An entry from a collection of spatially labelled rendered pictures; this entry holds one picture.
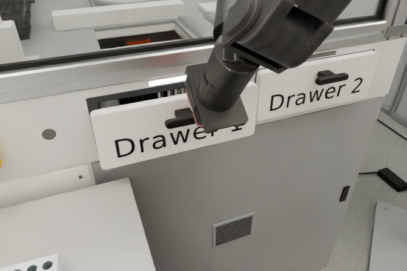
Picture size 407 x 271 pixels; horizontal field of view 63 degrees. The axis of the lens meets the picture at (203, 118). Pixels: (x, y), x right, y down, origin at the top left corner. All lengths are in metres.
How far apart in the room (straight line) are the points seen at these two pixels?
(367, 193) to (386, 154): 0.38
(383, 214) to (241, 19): 1.50
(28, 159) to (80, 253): 0.19
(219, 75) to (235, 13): 0.08
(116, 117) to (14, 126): 0.16
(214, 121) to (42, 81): 0.27
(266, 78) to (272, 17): 0.35
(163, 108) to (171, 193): 0.26
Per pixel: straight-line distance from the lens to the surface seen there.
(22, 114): 0.60
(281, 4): 0.32
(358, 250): 1.61
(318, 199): 1.04
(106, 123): 0.54
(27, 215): 0.65
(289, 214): 1.01
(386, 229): 1.68
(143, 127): 0.56
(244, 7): 0.33
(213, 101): 0.44
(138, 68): 0.58
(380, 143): 2.24
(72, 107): 0.59
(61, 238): 0.60
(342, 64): 0.76
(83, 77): 0.57
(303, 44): 0.35
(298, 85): 0.71
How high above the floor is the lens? 1.20
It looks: 33 degrees down
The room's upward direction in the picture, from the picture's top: straight up
